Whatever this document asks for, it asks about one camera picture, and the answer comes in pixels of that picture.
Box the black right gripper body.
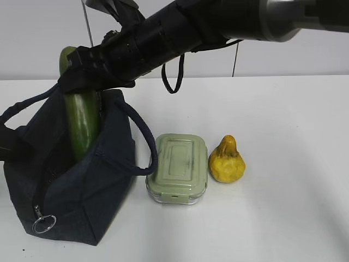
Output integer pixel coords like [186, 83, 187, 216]
[67, 29, 141, 90]

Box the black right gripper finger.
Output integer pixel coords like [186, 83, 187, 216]
[58, 67, 94, 94]

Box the green cucumber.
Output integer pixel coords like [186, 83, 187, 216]
[58, 46, 101, 161]

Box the dark navy fabric lunch bag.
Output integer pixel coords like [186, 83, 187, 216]
[3, 89, 158, 246]

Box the green lidded glass food container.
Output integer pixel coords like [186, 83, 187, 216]
[146, 134, 208, 205]

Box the silver zipper pull ring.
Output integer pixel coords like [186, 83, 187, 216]
[32, 206, 57, 235]

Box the yellow pear-shaped gourd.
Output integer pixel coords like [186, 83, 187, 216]
[208, 135, 246, 183]

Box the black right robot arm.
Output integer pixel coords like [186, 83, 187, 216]
[58, 1, 348, 93]

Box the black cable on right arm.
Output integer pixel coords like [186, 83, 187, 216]
[161, 38, 245, 94]

